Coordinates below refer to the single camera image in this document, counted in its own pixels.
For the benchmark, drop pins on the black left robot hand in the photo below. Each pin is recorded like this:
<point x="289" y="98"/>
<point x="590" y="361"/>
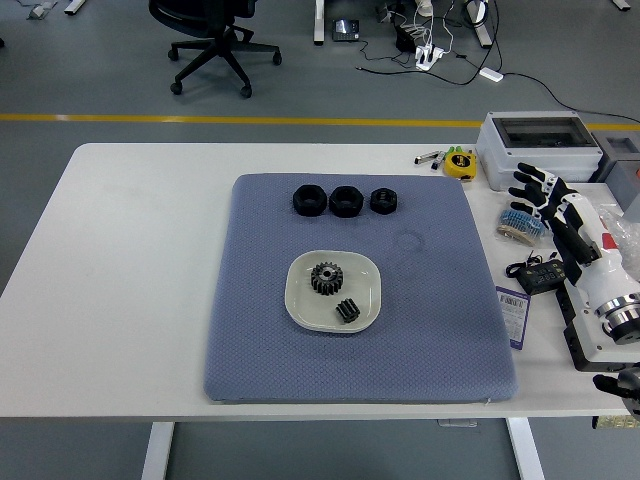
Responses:
<point x="625" y="385"/>

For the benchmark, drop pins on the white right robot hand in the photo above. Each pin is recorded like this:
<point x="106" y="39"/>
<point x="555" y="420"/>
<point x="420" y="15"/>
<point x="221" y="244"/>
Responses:
<point x="605" y="270"/>

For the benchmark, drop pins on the small black gear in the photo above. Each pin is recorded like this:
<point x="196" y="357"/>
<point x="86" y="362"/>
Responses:
<point x="347" y="312"/>

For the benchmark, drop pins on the large black gear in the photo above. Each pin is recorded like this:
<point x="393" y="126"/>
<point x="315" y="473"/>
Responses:
<point x="320" y="285"/>

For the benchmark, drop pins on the flat white box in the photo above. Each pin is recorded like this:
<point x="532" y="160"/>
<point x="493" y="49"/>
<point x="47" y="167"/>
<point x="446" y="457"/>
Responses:
<point x="607" y="197"/>

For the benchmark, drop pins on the small black hex nut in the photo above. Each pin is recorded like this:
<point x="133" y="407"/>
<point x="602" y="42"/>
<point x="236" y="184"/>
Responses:
<point x="376" y="205"/>

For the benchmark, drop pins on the large black hex nut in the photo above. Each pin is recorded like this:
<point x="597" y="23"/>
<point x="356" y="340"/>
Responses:
<point x="337" y="206"/>
<point x="300" y="205"/>

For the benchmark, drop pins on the pale yellow patterned object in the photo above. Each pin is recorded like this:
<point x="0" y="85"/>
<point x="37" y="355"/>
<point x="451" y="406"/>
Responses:
<point x="612" y="423"/>

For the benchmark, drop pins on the white control panel black base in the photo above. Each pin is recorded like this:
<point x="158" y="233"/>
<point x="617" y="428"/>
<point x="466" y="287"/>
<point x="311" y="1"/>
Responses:
<point x="590" y="350"/>

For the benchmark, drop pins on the bag of blue components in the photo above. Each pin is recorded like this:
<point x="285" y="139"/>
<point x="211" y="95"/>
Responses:
<point x="520" y="222"/>

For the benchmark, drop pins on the grey device with red button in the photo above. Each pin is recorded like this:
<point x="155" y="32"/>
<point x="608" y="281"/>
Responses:
<point x="622" y="170"/>

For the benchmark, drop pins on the purple label card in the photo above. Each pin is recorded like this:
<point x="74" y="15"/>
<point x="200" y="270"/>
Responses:
<point x="515" y="320"/>

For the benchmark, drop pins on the white table leg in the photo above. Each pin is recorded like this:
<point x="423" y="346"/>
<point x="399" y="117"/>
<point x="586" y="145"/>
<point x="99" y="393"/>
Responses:
<point x="525" y="450"/>
<point x="157" y="450"/>

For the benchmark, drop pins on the yellow tape measure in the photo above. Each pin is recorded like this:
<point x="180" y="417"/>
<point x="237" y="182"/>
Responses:
<point x="460" y="165"/>

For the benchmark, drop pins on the green connector plugs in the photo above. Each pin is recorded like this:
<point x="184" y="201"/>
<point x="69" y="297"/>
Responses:
<point x="454" y="150"/>

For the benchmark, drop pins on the small white adapter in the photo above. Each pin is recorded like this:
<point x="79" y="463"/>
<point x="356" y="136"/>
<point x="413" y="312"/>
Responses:
<point x="491" y="74"/>

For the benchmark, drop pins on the white background desk leg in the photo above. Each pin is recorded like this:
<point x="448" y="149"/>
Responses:
<point x="319" y="20"/>
<point x="482" y="35"/>

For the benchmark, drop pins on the white power strip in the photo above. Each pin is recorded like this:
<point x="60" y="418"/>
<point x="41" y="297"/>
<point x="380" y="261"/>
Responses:
<point x="430" y="56"/>

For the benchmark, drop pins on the white square plate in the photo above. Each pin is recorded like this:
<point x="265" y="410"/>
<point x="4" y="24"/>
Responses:
<point x="305" y="305"/>

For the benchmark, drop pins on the black power adapter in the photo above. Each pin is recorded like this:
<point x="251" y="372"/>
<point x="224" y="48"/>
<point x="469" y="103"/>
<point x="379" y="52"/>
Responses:
<point x="406" y="37"/>

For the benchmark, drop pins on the blue-grey padded mat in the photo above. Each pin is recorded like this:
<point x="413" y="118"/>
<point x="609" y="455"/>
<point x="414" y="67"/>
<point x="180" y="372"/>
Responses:
<point x="310" y="370"/>

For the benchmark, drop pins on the black desk phone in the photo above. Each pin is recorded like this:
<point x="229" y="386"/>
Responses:
<point x="346" y="30"/>

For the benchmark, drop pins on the black office chair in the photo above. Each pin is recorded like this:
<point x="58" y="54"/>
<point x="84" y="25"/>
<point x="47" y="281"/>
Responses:
<point x="215" y="20"/>

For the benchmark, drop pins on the grey electrical enclosure box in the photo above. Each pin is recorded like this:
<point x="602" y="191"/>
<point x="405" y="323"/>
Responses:
<point x="540" y="150"/>

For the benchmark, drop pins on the grey under-table bracket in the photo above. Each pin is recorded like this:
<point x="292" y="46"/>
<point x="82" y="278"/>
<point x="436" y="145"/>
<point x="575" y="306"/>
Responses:
<point x="457" y="423"/>

